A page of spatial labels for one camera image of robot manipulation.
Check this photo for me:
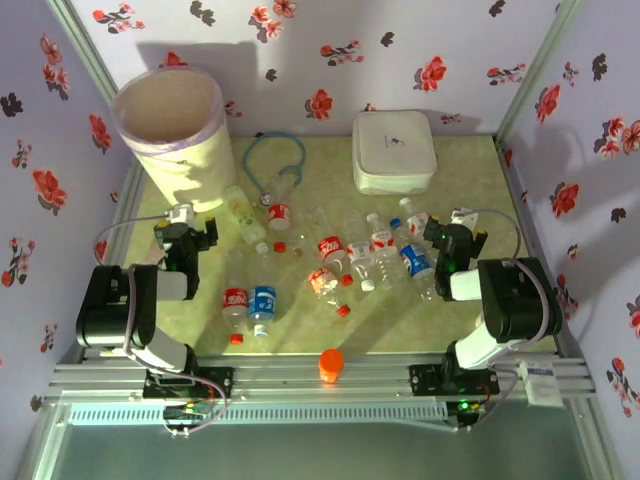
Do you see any orange plastic knob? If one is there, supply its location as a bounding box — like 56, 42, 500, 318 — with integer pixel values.
318, 348, 346, 385

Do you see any red label clear bottle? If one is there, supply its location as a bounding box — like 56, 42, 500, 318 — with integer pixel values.
267, 169, 297, 232
303, 207, 350, 265

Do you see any aluminium frame rail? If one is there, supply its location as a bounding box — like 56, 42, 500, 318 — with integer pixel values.
47, 352, 599, 401

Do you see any white zip case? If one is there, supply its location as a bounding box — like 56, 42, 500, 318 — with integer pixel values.
351, 109, 439, 196

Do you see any red white label bottle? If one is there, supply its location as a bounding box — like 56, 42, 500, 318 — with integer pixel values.
398, 196, 437, 237
343, 209, 377, 294
364, 212, 404, 292

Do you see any red label red cap bottle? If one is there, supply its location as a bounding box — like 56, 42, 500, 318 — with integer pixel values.
221, 248, 251, 347

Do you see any white round bin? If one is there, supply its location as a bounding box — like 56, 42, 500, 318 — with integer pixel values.
110, 67, 239, 214

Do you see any crushed red label bottle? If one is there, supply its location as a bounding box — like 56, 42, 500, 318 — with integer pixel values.
306, 266, 353, 320

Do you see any blue label white cap bottle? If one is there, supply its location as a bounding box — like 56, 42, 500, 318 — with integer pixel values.
247, 252, 280, 338

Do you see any green label plastic bottle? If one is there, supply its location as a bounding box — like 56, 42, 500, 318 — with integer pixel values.
221, 184, 270, 255

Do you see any white label tag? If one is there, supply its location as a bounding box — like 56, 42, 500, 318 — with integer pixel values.
518, 360, 562, 407

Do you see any blue stethoscope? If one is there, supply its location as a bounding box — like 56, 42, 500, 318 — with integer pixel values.
242, 130, 307, 209

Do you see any white slotted cable duct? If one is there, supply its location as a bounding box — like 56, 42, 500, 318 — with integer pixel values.
66, 402, 448, 426

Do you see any purple plastic bin liner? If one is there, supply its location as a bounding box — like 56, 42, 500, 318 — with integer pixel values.
110, 67, 225, 156

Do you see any aluminium corner post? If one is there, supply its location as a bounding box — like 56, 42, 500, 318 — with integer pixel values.
494, 0, 586, 146
44, 0, 121, 104

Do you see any green circuit board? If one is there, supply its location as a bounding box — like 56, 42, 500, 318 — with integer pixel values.
163, 403, 214, 426

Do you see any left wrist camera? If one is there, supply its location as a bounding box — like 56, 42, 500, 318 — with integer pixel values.
163, 202, 197, 225

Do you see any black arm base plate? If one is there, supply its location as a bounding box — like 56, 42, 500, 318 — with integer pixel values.
142, 366, 236, 401
408, 363, 501, 397

